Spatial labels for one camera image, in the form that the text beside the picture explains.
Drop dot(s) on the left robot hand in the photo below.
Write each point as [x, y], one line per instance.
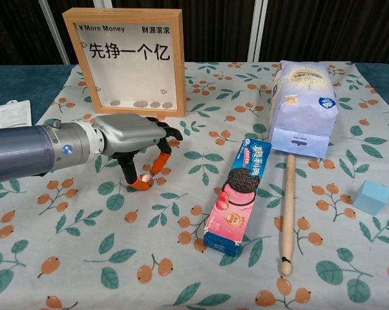
[130, 132]

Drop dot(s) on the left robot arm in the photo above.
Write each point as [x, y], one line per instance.
[26, 151]

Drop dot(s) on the floral printed tablecloth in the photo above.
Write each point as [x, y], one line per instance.
[117, 242]

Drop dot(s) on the white plastic package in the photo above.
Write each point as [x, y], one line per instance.
[12, 114]

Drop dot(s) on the Oreo strawberry cookie box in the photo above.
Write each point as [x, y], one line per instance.
[236, 200]

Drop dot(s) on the teal table cover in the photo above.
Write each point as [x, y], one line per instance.
[7, 84]

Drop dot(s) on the wooden drumstick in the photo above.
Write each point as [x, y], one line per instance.
[288, 210]

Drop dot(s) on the pale purple paper bag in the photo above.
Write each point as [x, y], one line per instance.
[304, 106]

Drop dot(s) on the light blue cube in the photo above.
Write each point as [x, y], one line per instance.
[370, 198]

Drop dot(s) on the wooden frame coin bank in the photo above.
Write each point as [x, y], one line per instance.
[133, 80]

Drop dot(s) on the white partition post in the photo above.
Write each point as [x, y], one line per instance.
[57, 32]
[257, 32]

